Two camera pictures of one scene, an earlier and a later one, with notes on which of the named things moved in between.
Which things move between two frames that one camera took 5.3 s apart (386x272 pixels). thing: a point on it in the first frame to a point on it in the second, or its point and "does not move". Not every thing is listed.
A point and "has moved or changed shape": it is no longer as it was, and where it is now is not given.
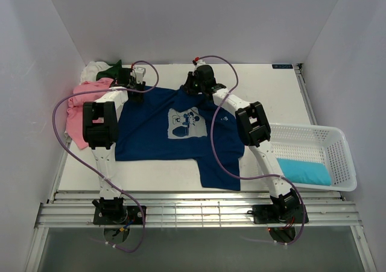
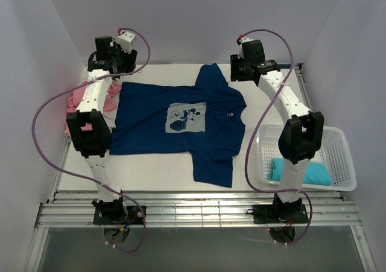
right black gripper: x=187 y=87 to x=234 y=61
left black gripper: x=140 y=87 to x=129 y=67
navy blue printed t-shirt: x=157 y=124 has moved or changed shape
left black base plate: x=119 y=215 does not move
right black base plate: x=276 y=214 does not move
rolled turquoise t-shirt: x=304 y=172 does not move
